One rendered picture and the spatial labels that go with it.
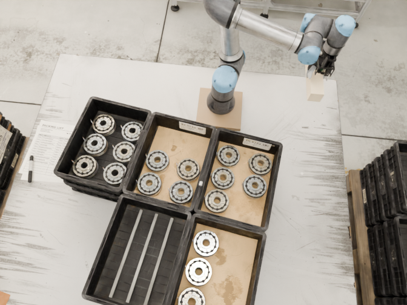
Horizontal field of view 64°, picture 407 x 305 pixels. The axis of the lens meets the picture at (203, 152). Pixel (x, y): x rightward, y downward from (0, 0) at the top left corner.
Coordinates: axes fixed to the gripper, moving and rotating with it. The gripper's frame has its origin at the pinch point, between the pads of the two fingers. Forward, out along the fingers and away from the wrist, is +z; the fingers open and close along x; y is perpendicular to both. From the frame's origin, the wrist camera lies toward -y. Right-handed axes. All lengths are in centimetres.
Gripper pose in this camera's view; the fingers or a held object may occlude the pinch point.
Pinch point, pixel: (315, 75)
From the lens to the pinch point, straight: 168.4
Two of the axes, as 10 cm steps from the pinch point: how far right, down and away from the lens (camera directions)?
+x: 9.9, 1.0, -0.1
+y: -1.0, 9.0, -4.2
